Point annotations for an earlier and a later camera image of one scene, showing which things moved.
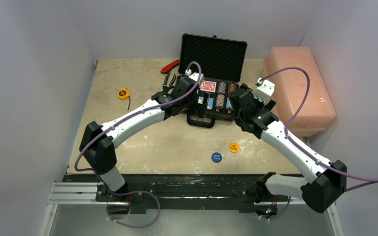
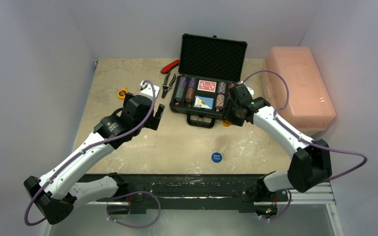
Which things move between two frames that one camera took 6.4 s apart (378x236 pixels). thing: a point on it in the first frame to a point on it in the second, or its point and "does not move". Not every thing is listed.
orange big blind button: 234,147 to 225,123
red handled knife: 167,68 does not move
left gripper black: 202,106 to 152,121
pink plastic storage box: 318,110 does not move
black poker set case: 222,60 does not move
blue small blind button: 216,157 does not move
